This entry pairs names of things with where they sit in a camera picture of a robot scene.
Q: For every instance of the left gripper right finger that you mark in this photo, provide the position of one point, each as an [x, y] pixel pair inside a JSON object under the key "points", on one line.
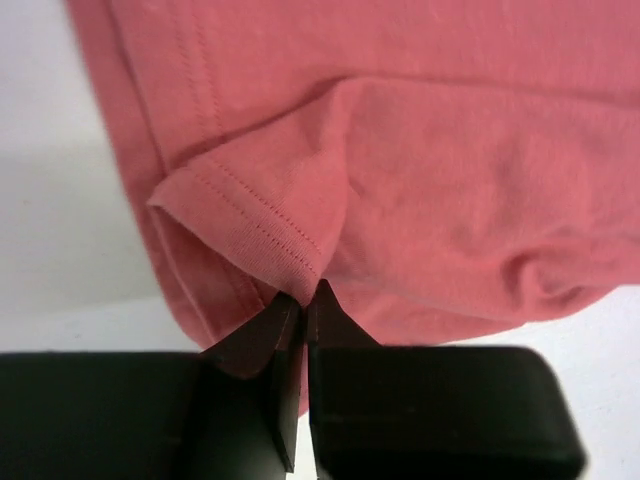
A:
{"points": [[432, 412]]}

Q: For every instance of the salmon pink t shirt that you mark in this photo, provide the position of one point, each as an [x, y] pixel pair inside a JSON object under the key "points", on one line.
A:
{"points": [[452, 168]]}

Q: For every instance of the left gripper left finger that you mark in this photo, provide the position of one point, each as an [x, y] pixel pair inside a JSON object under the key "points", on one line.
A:
{"points": [[229, 412]]}

